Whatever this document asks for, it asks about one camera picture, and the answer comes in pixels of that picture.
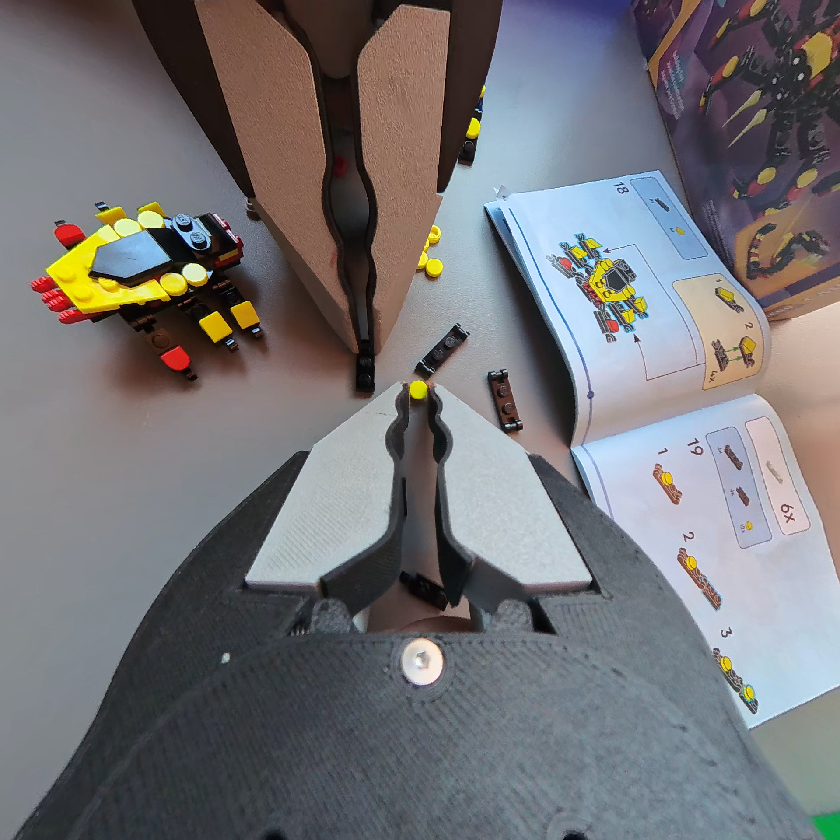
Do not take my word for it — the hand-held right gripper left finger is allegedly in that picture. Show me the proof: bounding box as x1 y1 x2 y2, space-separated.
244 382 411 614

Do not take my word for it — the lego instruction booklet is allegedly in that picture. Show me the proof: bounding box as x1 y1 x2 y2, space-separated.
484 169 829 731

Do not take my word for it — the purple lego set box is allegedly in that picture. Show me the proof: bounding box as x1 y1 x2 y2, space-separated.
631 0 840 322

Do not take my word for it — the yellow black lego spider body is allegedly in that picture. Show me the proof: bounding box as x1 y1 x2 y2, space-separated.
29 200 266 383

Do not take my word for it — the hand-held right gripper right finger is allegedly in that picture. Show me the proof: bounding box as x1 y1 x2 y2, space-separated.
428 384 595 624

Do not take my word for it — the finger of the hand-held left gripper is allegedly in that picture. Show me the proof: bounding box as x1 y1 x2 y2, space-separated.
195 0 361 353
354 0 454 355

